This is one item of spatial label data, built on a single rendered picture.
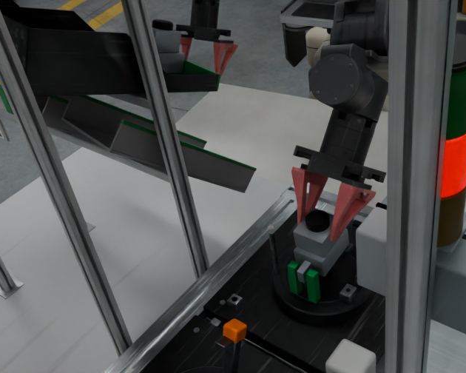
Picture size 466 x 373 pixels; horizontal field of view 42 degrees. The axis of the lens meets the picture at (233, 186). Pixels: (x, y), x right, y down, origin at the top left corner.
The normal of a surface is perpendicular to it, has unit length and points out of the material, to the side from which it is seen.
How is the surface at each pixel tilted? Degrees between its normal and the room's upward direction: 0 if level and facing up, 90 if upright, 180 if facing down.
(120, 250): 0
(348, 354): 0
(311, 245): 95
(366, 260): 90
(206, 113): 0
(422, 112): 90
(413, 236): 90
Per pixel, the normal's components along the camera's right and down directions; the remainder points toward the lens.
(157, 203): -0.15, -0.77
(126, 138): 0.66, 0.39
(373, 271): -0.62, 0.56
